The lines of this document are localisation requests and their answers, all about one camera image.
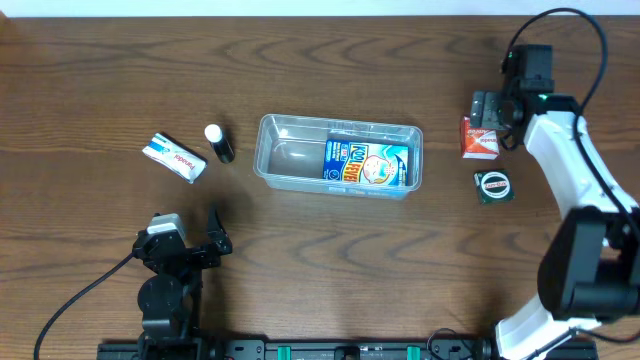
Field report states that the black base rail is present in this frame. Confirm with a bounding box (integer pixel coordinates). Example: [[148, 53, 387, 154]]
[[96, 337, 600, 360]]

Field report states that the dark bottle white cap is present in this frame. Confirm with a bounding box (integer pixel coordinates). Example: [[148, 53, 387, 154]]
[[204, 124, 235, 164]]

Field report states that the white Panadol box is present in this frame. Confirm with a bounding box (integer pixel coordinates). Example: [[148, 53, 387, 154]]
[[142, 133, 207, 184]]

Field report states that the green Zam-Buk box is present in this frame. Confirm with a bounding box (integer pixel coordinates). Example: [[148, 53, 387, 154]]
[[473, 169, 515, 205]]

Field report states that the clear plastic container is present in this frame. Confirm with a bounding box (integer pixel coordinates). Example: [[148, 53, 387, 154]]
[[254, 114, 423, 200]]

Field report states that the blue Kool Fever box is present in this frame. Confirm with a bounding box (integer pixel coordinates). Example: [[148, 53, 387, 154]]
[[323, 140, 409, 186]]

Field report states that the orange Panadol box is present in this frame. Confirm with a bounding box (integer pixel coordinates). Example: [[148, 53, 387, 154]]
[[460, 116, 499, 160]]

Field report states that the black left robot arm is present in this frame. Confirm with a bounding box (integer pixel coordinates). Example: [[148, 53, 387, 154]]
[[132, 207, 233, 342]]

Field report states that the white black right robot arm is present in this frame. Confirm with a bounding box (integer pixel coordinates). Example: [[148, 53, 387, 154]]
[[470, 90, 639, 359]]

